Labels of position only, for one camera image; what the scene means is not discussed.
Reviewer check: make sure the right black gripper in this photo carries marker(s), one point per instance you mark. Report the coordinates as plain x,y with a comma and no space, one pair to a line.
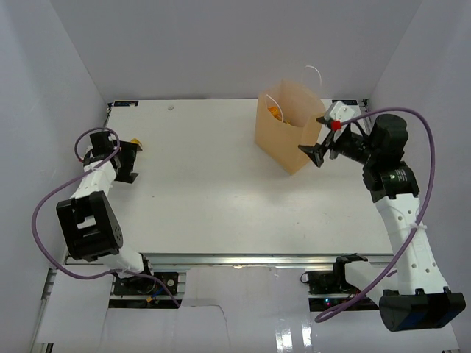
316,152

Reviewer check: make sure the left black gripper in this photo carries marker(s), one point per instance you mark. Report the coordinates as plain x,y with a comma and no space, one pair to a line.
129,150

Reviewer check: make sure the yellow m&m's packet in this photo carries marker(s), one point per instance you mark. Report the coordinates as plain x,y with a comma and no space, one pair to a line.
136,141

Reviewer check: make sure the orange yellow chips bag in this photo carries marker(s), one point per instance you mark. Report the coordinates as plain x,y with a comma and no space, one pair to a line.
278,115

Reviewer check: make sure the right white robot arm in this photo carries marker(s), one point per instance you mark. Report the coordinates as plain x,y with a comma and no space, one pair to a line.
410,292

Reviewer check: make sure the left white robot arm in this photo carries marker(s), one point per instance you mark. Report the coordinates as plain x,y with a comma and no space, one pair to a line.
90,227

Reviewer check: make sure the brown paper bag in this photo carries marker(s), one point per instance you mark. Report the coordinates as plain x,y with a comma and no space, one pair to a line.
280,141

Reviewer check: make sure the left blue table label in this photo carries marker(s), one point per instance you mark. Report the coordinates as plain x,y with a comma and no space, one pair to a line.
125,103

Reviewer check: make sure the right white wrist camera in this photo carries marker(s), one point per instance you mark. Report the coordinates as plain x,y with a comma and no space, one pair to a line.
337,114

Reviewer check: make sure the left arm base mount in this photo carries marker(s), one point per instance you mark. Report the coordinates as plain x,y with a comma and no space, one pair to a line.
143,293

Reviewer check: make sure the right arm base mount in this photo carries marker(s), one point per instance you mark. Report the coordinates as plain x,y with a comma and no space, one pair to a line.
324,291

